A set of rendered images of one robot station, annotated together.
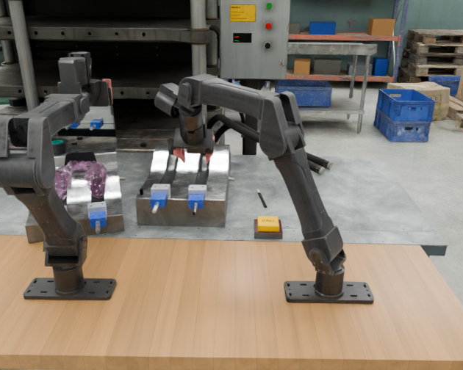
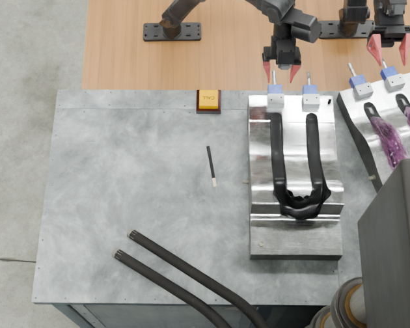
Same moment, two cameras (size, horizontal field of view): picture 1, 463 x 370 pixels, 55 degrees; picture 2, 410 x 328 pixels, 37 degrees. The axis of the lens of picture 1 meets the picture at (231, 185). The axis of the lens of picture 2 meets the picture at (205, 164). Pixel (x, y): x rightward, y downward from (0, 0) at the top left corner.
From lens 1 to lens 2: 2.38 m
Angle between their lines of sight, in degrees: 90
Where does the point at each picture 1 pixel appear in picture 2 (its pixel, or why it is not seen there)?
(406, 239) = (89, 95)
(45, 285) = (364, 29)
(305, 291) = (187, 29)
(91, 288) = (332, 27)
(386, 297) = (133, 30)
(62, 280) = not seen: hidden behind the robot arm
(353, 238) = (135, 95)
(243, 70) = not seen: outside the picture
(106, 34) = not seen: outside the picture
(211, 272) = (253, 51)
